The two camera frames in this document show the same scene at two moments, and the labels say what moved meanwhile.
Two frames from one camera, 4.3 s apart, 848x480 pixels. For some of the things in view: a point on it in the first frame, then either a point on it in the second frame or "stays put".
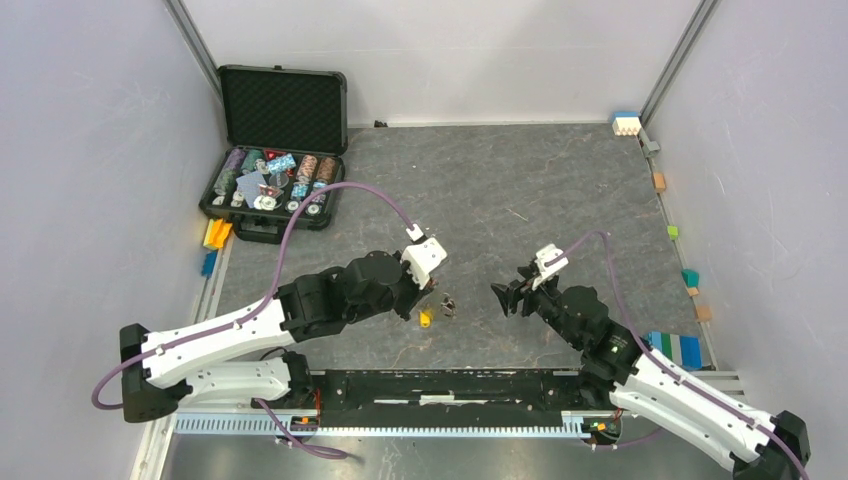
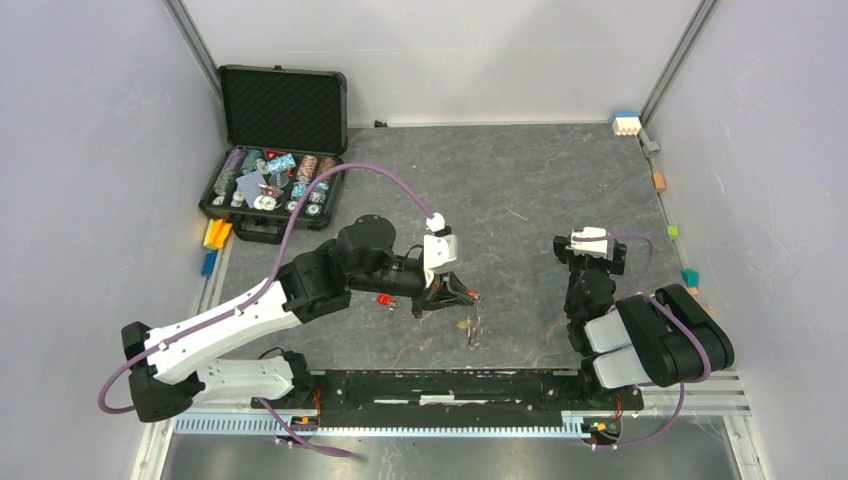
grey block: (649, 148) stays put
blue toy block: (209, 263) stays put
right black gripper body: (543, 300) to (578, 262)
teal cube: (691, 278) stays put
